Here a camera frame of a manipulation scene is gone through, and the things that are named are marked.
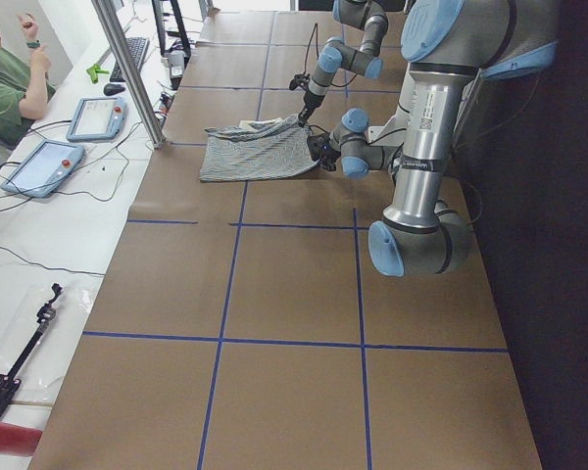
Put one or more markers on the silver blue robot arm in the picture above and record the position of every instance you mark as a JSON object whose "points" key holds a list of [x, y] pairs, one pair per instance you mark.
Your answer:
{"points": [[447, 44], [366, 16]]}

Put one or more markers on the upper blue teach pendant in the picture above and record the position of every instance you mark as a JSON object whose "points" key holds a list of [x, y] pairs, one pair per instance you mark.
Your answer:
{"points": [[97, 119]]}

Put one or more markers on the aluminium extrusion post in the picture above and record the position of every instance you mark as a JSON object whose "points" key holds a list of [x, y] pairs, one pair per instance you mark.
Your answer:
{"points": [[114, 32]]}

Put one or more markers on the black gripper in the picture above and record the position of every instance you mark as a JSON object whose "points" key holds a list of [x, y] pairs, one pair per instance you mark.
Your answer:
{"points": [[329, 158], [308, 105]]}

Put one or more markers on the blue teach pendant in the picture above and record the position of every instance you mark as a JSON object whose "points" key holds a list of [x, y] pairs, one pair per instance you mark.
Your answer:
{"points": [[45, 169], [97, 119]]}

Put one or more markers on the person in green shirt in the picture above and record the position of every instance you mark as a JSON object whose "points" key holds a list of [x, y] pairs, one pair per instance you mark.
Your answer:
{"points": [[24, 88]]}

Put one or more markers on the lower blue teach pendant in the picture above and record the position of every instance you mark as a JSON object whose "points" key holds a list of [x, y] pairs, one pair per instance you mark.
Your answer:
{"points": [[45, 169]]}

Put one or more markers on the black computer mouse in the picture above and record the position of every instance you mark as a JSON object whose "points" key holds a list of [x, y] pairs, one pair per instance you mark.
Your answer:
{"points": [[111, 89]]}

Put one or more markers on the green plastic clamp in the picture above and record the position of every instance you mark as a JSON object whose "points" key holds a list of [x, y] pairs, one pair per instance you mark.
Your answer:
{"points": [[95, 71]]}

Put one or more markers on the red cylinder object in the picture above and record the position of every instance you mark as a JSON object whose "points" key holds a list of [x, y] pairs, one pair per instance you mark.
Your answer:
{"points": [[18, 440]]}

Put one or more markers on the navy white striped polo shirt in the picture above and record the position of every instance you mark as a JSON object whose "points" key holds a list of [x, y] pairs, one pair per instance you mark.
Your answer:
{"points": [[257, 150]]}

